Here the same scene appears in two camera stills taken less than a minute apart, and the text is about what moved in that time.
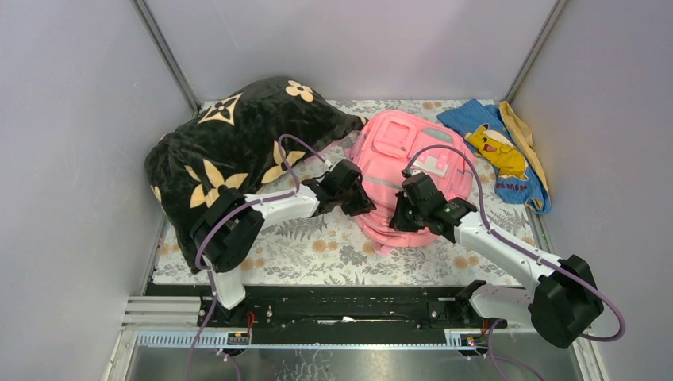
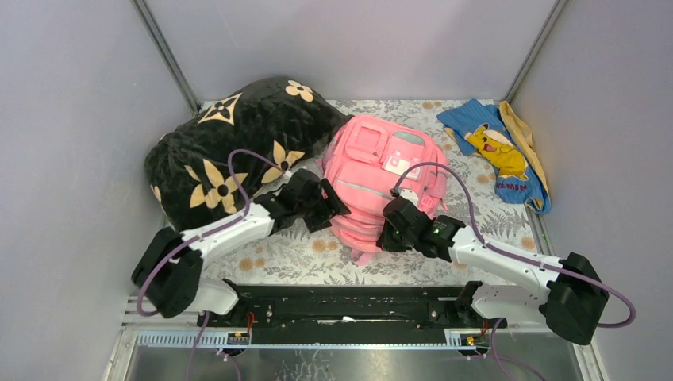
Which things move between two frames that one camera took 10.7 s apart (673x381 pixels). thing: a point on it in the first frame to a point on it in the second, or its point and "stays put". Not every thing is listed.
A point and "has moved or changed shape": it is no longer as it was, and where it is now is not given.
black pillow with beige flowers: [240, 140] stays put
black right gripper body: [407, 217] to [393, 240]
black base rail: [336, 307] stays put
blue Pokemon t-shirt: [486, 132] stays put
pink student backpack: [386, 144] has moved or changed shape
